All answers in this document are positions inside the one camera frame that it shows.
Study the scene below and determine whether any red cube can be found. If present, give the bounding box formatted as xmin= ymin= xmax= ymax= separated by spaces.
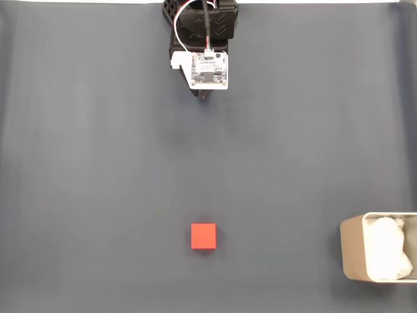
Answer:
xmin=190 ymin=222 xmax=218 ymax=251

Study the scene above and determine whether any beige open box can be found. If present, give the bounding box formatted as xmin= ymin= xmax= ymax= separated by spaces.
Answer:
xmin=339 ymin=211 xmax=417 ymax=284

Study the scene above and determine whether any white crumpled tissue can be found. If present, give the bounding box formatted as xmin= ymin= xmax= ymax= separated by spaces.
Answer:
xmin=366 ymin=216 xmax=414 ymax=281

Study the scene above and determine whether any white camera board mount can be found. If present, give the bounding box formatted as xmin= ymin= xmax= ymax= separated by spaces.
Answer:
xmin=169 ymin=48 xmax=229 ymax=91

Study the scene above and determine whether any red white servo cable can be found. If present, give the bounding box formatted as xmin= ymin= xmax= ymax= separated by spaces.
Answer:
xmin=173 ymin=0 xmax=216 ymax=53

